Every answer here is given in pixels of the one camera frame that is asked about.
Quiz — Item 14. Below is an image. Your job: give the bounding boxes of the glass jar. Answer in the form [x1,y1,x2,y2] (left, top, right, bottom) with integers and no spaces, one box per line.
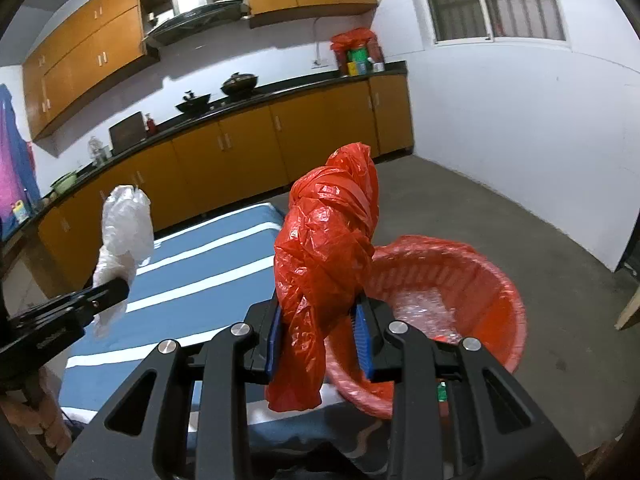
[88,136,109,166]

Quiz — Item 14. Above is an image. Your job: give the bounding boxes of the steel range hood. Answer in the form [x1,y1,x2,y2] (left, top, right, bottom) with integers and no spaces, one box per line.
[142,0,252,50]

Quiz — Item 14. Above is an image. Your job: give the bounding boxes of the green basin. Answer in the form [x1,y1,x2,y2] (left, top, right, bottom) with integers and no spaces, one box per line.
[51,172,79,196]

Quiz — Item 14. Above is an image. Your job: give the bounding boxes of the brown kitchen cabinets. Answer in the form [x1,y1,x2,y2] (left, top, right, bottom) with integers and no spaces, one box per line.
[22,0,379,142]
[36,75,416,267]

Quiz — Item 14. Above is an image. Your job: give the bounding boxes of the orange plastic bag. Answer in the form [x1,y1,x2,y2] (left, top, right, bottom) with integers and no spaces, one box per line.
[264,142,382,414]

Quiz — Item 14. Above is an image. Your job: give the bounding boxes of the black kitchen countertop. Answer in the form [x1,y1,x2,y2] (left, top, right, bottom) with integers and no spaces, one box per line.
[0,60,408,243]

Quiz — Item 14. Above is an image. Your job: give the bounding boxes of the pink and blue hanging cloth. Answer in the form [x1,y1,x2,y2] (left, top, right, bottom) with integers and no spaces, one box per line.
[0,83,42,233]

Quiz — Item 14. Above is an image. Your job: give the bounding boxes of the brown upper kitchen cabinets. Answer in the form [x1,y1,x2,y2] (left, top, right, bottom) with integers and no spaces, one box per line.
[22,0,379,142]

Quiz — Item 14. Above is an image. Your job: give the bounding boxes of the brown lower kitchen cabinets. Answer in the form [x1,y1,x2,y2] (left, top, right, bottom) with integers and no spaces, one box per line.
[36,75,416,267]

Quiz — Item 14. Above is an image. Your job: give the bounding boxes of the brown cutting board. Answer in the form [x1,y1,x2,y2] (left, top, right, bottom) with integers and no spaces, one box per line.
[108,111,146,154]

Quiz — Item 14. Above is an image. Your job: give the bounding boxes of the white plastic bag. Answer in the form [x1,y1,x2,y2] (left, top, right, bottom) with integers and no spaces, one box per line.
[91,185,156,339]

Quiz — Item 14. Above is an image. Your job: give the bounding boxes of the person's left hand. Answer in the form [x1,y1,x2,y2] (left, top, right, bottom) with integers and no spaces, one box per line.
[0,364,74,457]

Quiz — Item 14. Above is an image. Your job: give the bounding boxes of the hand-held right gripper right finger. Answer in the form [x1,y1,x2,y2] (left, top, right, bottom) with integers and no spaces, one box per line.
[350,297,586,480]

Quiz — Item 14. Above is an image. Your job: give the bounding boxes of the black wok with lid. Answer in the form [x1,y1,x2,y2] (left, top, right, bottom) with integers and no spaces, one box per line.
[220,72,260,97]

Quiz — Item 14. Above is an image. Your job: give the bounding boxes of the barred window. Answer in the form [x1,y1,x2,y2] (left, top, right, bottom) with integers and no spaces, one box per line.
[415,0,572,47]

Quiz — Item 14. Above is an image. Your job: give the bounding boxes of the blue white striped bed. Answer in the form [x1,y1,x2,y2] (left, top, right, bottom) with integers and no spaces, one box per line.
[59,202,398,463]

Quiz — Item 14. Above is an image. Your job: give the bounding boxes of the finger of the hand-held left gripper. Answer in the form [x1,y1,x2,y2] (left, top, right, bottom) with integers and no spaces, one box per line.
[0,277,132,362]

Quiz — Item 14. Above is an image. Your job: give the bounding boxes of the black wok without lid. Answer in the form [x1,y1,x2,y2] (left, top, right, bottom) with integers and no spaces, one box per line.
[175,91,212,114]

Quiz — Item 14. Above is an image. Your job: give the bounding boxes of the wooden board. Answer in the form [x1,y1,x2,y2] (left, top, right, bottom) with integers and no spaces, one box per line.
[614,286,640,331]

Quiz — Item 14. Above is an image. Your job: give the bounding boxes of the red bag with boxes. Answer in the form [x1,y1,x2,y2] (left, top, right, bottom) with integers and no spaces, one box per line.
[330,27,385,78]

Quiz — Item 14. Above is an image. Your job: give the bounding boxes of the red basket with orange liner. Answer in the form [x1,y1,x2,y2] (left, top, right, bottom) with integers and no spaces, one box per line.
[322,234,527,420]

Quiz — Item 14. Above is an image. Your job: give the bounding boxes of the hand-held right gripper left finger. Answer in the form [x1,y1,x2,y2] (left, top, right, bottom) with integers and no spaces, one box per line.
[55,302,286,480]

